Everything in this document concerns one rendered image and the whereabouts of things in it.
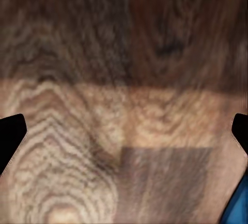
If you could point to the sandal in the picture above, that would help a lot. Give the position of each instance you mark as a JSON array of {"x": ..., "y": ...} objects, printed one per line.
[{"x": 237, "y": 211}]

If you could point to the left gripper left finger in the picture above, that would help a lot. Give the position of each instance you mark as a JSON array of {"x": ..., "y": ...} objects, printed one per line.
[{"x": 12, "y": 131}]

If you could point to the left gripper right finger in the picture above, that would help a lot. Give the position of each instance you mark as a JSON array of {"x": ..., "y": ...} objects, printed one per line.
[{"x": 240, "y": 130}]

